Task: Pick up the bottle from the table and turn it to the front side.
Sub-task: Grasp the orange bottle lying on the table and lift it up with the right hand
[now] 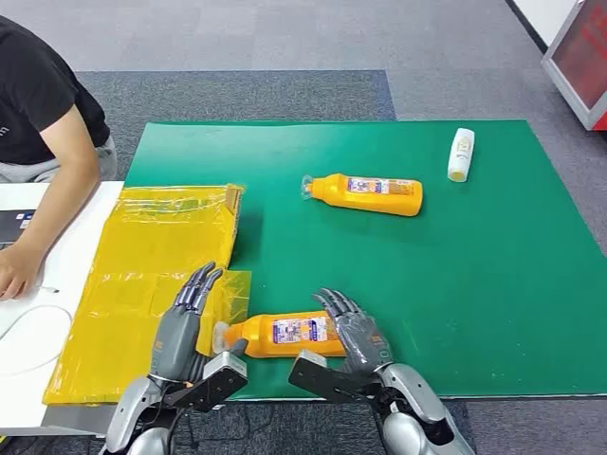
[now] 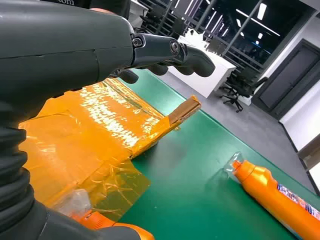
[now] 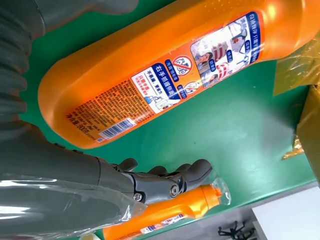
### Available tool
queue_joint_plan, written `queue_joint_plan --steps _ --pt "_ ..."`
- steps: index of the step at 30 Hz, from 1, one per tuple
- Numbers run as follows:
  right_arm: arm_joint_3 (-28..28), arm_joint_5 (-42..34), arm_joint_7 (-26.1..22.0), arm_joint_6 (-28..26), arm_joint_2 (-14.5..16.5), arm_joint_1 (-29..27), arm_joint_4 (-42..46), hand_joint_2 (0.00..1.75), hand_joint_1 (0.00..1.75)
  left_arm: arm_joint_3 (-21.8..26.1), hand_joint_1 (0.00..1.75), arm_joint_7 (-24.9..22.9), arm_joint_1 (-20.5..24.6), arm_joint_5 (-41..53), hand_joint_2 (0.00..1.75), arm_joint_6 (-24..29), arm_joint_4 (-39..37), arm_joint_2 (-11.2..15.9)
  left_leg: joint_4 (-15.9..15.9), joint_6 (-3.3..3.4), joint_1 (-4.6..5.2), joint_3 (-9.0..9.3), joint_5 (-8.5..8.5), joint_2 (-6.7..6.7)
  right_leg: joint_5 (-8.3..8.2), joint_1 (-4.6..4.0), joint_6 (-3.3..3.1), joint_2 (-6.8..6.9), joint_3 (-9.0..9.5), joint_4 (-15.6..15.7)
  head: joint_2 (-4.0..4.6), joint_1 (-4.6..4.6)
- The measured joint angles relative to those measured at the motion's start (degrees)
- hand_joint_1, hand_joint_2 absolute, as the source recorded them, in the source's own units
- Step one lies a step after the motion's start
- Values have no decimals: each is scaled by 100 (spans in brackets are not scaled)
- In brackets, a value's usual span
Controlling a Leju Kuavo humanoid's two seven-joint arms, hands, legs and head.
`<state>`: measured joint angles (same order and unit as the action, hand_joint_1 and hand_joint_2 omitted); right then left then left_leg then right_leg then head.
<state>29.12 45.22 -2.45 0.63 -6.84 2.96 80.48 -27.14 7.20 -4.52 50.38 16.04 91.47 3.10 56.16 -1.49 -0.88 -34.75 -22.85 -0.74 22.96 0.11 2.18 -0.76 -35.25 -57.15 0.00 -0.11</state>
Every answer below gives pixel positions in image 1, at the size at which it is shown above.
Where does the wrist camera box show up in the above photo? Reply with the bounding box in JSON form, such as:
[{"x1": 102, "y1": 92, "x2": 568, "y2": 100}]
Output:
[
  {"x1": 163, "y1": 351, "x2": 249, "y2": 414},
  {"x1": 288, "y1": 349, "x2": 381, "y2": 406}
]

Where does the dark laptop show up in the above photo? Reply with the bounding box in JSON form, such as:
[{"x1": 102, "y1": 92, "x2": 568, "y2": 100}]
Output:
[{"x1": 0, "y1": 209, "x2": 37, "y2": 250}]

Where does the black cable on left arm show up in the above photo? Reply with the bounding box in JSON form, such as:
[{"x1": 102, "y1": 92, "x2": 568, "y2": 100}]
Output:
[{"x1": 165, "y1": 407, "x2": 190, "y2": 455}]

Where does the orange bottle with clear cap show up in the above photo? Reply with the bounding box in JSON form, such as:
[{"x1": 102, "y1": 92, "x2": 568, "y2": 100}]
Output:
[
  {"x1": 300, "y1": 173, "x2": 424, "y2": 219},
  {"x1": 212, "y1": 310, "x2": 348, "y2": 360}
]

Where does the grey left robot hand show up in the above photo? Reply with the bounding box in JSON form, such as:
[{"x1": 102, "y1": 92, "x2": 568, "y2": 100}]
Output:
[{"x1": 149, "y1": 261, "x2": 248, "y2": 386}]

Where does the green table mat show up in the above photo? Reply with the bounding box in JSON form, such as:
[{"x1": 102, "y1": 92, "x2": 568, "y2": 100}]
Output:
[{"x1": 124, "y1": 118, "x2": 607, "y2": 402}]

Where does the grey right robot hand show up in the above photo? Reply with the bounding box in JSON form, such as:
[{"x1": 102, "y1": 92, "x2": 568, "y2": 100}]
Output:
[{"x1": 313, "y1": 287, "x2": 394, "y2": 378}]

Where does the white cable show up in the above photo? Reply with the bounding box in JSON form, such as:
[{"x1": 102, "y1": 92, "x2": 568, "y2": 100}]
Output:
[{"x1": 0, "y1": 285, "x2": 74, "y2": 378}]

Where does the person's hand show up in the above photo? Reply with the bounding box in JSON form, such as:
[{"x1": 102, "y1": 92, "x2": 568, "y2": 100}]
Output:
[{"x1": 0, "y1": 241, "x2": 45, "y2": 302}]

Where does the small white bottle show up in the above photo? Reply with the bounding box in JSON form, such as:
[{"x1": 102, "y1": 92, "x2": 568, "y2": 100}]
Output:
[{"x1": 447, "y1": 128, "x2": 476, "y2": 184}]

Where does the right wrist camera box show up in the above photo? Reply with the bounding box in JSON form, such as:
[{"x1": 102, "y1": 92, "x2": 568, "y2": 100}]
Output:
[{"x1": 288, "y1": 349, "x2": 381, "y2": 406}]

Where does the yellow plastic sheet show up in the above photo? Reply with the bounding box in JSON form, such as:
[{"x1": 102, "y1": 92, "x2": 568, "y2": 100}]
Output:
[{"x1": 42, "y1": 183, "x2": 253, "y2": 407}]

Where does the black cable on floor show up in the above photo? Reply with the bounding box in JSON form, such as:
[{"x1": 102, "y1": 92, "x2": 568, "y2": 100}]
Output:
[{"x1": 183, "y1": 403, "x2": 277, "y2": 446}]

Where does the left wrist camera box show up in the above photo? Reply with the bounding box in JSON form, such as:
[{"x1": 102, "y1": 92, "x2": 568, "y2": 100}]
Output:
[{"x1": 163, "y1": 351, "x2": 249, "y2": 414}]

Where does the grey cabinet with red panel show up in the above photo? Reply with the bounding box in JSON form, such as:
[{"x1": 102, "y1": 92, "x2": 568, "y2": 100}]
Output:
[{"x1": 541, "y1": 0, "x2": 607, "y2": 133}]

